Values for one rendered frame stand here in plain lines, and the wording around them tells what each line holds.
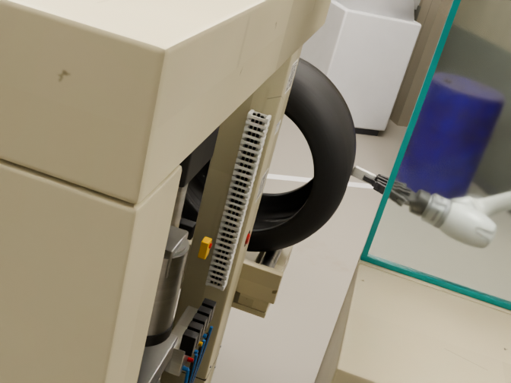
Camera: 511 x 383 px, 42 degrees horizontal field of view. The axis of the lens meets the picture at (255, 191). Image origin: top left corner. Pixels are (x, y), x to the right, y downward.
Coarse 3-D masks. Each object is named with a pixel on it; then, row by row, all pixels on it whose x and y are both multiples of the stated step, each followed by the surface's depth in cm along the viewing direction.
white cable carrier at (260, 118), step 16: (256, 112) 152; (256, 128) 153; (240, 144) 153; (256, 144) 152; (240, 160) 155; (256, 160) 154; (240, 192) 158; (224, 208) 160; (224, 224) 162; (240, 224) 161; (224, 256) 165; (208, 272) 168; (224, 272) 167; (224, 288) 170
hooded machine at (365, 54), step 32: (352, 0) 550; (384, 0) 558; (320, 32) 588; (352, 32) 558; (384, 32) 568; (416, 32) 577; (320, 64) 584; (352, 64) 573; (384, 64) 583; (352, 96) 589; (384, 96) 599; (384, 128) 616
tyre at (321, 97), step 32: (320, 96) 178; (320, 128) 176; (352, 128) 192; (320, 160) 178; (352, 160) 190; (192, 192) 211; (288, 192) 216; (320, 192) 182; (256, 224) 214; (288, 224) 188; (320, 224) 189
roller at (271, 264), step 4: (268, 252) 198; (272, 252) 199; (276, 252) 200; (280, 252) 203; (264, 256) 197; (268, 256) 196; (272, 256) 197; (276, 256) 199; (264, 260) 194; (268, 260) 194; (272, 260) 195; (276, 260) 198; (264, 264) 191; (268, 264) 192; (272, 264) 194
